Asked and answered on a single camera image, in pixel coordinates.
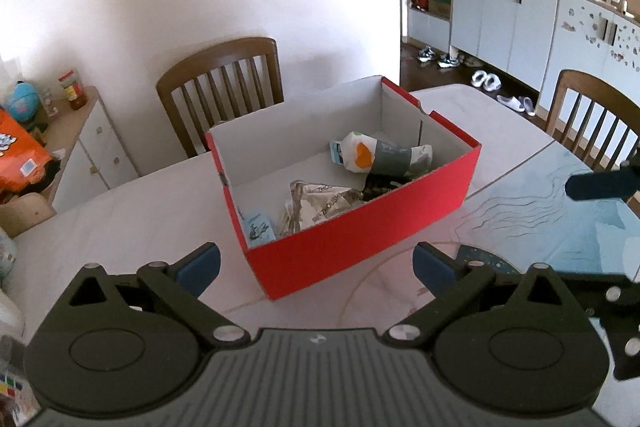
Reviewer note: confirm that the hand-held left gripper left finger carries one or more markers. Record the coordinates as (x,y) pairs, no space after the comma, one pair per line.
(200,264)

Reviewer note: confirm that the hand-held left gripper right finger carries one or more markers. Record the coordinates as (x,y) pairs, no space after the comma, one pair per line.
(430,264)

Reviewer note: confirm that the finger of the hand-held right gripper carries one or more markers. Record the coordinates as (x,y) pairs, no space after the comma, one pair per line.
(595,187)
(620,307)

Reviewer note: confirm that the light blue carton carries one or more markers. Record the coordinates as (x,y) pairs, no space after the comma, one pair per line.
(257,229)

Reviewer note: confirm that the red cardboard box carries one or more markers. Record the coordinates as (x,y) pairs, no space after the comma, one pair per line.
(350,252)

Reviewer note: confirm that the silver foil packet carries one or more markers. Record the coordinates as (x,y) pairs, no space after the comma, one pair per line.
(320,202)

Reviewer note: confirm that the white plastic bag with label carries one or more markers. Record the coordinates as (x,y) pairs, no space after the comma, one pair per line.
(350,142)

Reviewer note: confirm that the white marble desktop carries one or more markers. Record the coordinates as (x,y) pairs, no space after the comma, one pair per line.
(125,227)

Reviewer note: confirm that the dark green packet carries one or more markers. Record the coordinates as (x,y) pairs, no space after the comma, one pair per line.
(380,184)

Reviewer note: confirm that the dark wooden slatted chair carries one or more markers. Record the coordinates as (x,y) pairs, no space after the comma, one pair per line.
(215,57)
(590,82)

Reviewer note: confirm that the white slipper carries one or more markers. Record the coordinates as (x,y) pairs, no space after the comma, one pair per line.
(527,106)
(509,102)

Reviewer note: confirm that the white shoe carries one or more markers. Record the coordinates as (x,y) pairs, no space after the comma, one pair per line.
(479,78)
(492,82)

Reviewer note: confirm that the white sideboard cabinet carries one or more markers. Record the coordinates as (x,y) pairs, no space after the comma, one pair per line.
(100,142)

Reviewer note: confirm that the beige sandals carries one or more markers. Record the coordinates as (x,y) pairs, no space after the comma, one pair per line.
(472,61)

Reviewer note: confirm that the light wooden chair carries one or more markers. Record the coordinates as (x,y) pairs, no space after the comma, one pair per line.
(25,212)

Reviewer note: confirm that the printed white container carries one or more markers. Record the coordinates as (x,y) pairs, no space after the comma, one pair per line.
(7,254)

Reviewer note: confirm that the crumpled white plastic bag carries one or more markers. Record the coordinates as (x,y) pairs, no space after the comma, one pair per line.
(10,314)

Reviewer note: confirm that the orange snack bag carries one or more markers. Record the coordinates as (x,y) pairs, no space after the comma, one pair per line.
(20,152)

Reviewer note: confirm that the red lidded jar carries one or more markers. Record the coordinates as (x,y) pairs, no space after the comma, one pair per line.
(74,92)

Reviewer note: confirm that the small clear glass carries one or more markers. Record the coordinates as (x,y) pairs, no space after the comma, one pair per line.
(48,103)

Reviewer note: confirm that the blue globe toy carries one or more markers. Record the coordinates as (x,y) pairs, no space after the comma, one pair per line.
(22,102)

